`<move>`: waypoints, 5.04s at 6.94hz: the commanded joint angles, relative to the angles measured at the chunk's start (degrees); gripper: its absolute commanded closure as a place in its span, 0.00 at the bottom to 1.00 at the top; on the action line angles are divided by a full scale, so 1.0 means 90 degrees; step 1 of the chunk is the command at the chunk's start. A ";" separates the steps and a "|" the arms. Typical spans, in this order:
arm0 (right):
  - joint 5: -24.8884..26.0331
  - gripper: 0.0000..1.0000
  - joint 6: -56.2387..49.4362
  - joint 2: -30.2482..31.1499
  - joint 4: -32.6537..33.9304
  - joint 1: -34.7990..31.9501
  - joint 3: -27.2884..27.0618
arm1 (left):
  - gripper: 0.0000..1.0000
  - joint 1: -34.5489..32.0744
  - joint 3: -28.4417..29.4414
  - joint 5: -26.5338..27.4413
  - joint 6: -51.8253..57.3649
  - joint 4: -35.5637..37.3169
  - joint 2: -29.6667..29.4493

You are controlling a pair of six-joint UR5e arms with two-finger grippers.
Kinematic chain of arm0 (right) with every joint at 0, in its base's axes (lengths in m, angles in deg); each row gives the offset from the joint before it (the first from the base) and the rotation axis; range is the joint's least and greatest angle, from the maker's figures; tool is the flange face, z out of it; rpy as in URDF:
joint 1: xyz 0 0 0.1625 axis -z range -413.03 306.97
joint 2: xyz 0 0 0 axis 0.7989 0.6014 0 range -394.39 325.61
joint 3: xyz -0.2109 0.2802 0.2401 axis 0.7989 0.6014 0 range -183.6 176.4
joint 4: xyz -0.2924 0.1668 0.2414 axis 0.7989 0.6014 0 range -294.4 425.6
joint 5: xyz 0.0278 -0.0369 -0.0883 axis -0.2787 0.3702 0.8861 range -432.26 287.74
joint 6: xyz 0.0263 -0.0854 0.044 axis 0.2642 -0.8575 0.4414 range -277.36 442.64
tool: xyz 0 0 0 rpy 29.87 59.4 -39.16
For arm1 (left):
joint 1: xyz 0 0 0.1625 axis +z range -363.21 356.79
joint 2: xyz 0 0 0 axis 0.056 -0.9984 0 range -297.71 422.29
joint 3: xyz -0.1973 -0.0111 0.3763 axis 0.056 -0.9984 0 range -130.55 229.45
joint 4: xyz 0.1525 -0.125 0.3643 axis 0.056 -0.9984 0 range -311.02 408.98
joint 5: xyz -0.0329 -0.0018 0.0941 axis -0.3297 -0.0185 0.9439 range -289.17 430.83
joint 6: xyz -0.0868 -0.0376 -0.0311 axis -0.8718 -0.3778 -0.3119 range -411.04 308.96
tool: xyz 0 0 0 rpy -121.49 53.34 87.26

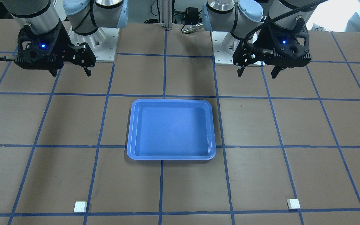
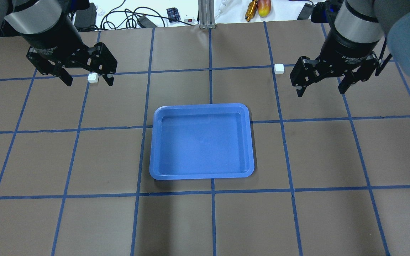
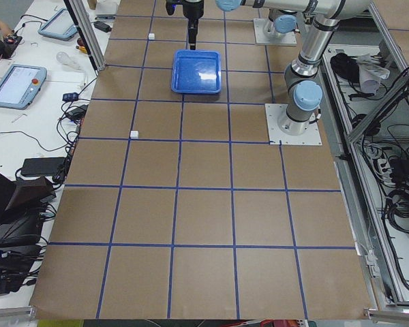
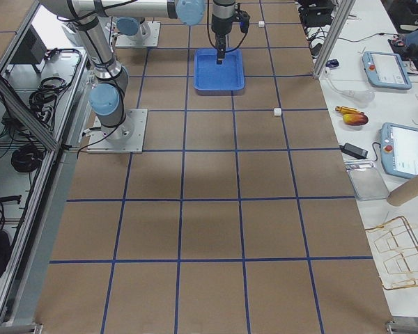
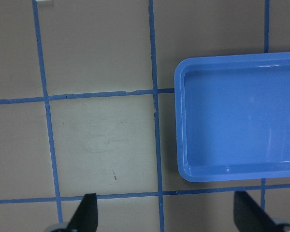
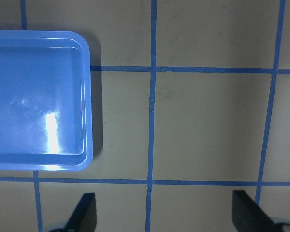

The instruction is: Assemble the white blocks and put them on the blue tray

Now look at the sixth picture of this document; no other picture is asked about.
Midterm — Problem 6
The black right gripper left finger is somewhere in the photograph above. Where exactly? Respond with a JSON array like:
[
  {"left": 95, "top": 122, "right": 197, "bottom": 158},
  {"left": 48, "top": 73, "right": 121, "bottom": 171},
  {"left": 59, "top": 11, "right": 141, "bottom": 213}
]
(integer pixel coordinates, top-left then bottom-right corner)
[{"left": 63, "top": 193, "right": 97, "bottom": 232}]

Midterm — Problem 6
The blue plastic tray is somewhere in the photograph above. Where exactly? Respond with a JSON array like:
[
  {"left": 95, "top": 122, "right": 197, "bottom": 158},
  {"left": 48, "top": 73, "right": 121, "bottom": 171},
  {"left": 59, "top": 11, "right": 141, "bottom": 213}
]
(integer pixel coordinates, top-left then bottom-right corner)
[{"left": 0, "top": 30, "right": 93, "bottom": 171}]

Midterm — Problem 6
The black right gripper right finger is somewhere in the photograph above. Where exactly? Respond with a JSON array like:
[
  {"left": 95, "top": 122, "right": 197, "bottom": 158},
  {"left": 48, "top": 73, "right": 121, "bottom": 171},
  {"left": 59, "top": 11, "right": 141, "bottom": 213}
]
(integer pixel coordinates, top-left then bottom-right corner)
[{"left": 232, "top": 190, "right": 276, "bottom": 232}]

